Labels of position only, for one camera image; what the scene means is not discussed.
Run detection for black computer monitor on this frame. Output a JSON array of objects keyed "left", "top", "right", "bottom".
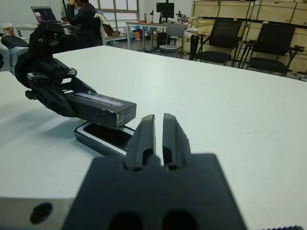
[{"left": 156, "top": 0, "right": 175, "bottom": 24}]

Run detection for white bag with food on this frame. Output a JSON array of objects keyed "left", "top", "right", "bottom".
[{"left": 184, "top": 26, "right": 200, "bottom": 37}]

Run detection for black pc tower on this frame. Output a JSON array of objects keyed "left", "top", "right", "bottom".
[{"left": 157, "top": 32, "right": 168, "bottom": 46}]

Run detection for black mesh office chair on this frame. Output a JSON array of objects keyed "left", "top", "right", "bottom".
[
  {"left": 193, "top": 19, "right": 244, "bottom": 67},
  {"left": 244, "top": 23, "right": 305, "bottom": 77}
]

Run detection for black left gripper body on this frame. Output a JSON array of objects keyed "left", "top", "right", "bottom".
[{"left": 25, "top": 58, "right": 78, "bottom": 100}]

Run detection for open laptop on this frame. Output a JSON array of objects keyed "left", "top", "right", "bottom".
[{"left": 30, "top": 6, "right": 59, "bottom": 24}]

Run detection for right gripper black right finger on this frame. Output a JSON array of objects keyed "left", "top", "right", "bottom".
[{"left": 162, "top": 113, "right": 192, "bottom": 170}]

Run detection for black hanging bag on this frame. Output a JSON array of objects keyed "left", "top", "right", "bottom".
[{"left": 189, "top": 35, "right": 200, "bottom": 61}]

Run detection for small black desktop gadget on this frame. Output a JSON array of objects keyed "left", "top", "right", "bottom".
[{"left": 176, "top": 10, "right": 187, "bottom": 23}]

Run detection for black box base white insert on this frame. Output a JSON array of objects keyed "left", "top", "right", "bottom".
[{"left": 73, "top": 121, "right": 136, "bottom": 158}]

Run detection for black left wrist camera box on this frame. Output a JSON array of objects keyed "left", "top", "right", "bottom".
[{"left": 28, "top": 22, "right": 66, "bottom": 60}]

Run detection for grey plastic chair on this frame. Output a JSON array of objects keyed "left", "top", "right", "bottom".
[{"left": 158, "top": 23, "right": 187, "bottom": 58}]

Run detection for white office desk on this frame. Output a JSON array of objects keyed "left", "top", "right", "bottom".
[{"left": 14, "top": 22, "right": 81, "bottom": 36}]

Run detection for wooden top desk white legs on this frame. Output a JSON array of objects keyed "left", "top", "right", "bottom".
[{"left": 124, "top": 20, "right": 190, "bottom": 51}]

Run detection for window with dark frame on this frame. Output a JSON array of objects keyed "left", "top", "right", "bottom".
[{"left": 95, "top": 0, "right": 140, "bottom": 36}]

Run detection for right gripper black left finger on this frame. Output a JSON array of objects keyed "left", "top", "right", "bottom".
[{"left": 124, "top": 114, "right": 157, "bottom": 172}]

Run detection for black swivel chair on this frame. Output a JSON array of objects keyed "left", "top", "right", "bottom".
[{"left": 92, "top": 14, "right": 104, "bottom": 47}]

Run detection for beige brown jacket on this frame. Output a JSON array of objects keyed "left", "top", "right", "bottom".
[{"left": 94, "top": 12, "right": 121, "bottom": 37}]

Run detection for black phone-like camera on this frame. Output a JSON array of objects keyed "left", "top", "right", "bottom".
[{"left": 83, "top": 122, "right": 134, "bottom": 152}]

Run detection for black box lid silver strip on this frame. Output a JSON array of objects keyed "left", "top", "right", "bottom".
[{"left": 64, "top": 92, "right": 138, "bottom": 131}]

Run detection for white cup red print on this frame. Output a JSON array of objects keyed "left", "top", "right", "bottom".
[{"left": 0, "top": 23, "right": 15, "bottom": 37}]

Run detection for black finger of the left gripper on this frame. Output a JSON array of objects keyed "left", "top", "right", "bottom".
[
  {"left": 35, "top": 89, "right": 75, "bottom": 118},
  {"left": 62, "top": 76, "right": 98, "bottom": 94}
]

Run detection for wooden plywood crate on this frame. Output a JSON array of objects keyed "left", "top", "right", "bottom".
[
  {"left": 239, "top": 21, "right": 307, "bottom": 72},
  {"left": 191, "top": 0, "right": 255, "bottom": 20},
  {"left": 190, "top": 17, "right": 218, "bottom": 39},
  {"left": 250, "top": 0, "right": 307, "bottom": 24}
]

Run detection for seated person in dark clothes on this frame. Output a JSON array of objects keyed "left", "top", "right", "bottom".
[{"left": 61, "top": 0, "right": 103, "bottom": 50}]

